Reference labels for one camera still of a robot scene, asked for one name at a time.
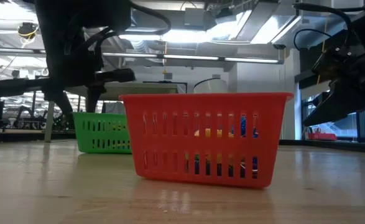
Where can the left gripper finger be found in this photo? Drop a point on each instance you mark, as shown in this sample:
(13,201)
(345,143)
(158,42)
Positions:
(59,104)
(92,99)

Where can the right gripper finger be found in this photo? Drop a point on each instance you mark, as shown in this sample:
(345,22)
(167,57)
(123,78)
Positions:
(337,105)

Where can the green plastic basket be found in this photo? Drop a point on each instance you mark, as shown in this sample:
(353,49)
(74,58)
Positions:
(101,133)

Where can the red plastic basket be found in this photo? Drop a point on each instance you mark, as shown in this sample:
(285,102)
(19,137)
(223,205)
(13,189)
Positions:
(201,140)

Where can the red box beyond table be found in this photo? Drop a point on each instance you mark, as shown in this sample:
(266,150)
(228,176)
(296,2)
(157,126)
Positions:
(322,136)

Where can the pale green perforated shelf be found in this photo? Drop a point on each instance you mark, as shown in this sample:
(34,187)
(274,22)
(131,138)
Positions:
(138,88)

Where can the long ceiling light bar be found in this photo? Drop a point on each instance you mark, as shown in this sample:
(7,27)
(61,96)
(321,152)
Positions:
(201,57)

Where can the white tilted pen cup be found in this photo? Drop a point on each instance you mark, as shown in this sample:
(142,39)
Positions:
(210,87)

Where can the grey ceiling box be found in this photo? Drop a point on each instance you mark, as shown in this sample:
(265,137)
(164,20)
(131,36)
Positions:
(196,17)

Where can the black window frame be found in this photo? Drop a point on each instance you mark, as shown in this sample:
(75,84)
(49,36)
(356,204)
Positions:
(361,124)

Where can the rectangular metal air duct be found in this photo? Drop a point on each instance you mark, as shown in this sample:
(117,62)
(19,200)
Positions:
(294,21)

